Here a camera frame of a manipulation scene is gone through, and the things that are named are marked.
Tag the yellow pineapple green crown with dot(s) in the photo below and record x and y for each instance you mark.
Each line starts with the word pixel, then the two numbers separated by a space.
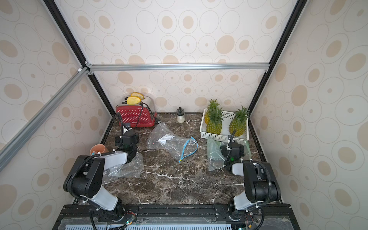
pixel 214 126
pixel 211 107

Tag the blue-zip bag with pineapple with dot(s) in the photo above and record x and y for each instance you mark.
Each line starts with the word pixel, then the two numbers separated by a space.
pixel 163 138

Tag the green-zip bag with pineapple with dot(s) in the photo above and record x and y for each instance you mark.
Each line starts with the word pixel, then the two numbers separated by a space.
pixel 218 153

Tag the clear zip-top bag blue slider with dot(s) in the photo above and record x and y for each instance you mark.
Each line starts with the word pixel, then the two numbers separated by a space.
pixel 114 170

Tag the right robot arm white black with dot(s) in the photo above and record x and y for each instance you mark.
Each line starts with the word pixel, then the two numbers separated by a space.
pixel 260 183

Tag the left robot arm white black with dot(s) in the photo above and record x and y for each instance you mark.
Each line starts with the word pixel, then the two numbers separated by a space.
pixel 85 179

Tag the small bottle black cap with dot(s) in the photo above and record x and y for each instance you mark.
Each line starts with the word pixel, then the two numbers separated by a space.
pixel 180 112

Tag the white perforated plastic basket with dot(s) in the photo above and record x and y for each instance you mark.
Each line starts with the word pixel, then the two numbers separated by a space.
pixel 223 136

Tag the red toaster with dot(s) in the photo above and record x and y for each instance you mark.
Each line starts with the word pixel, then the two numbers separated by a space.
pixel 137 115

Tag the rear yellow toast slice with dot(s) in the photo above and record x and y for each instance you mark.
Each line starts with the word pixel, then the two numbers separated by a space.
pixel 139 95

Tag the yellow toast slice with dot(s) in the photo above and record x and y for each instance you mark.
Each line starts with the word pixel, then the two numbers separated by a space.
pixel 139 95
pixel 133 100

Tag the front yellow toast slice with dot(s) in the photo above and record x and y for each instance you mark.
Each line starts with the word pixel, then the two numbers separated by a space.
pixel 133 100

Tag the orange plastic cup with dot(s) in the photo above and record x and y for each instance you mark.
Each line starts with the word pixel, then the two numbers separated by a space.
pixel 99 148

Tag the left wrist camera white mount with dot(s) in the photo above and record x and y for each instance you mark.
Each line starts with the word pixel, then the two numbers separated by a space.
pixel 125 127

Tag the horizontal aluminium frame bar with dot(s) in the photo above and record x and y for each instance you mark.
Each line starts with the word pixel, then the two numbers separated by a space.
pixel 179 67

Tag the right black frame post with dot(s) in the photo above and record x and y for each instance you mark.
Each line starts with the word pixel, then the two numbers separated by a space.
pixel 291 23

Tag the black frame post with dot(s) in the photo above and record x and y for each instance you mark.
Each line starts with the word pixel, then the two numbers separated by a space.
pixel 291 23
pixel 64 28

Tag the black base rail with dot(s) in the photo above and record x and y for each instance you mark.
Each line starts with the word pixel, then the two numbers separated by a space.
pixel 178 217

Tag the left black frame post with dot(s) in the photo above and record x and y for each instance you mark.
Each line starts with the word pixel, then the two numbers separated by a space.
pixel 64 28

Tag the left diagonal aluminium frame bar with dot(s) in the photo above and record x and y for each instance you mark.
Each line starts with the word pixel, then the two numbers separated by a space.
pixel 20 139

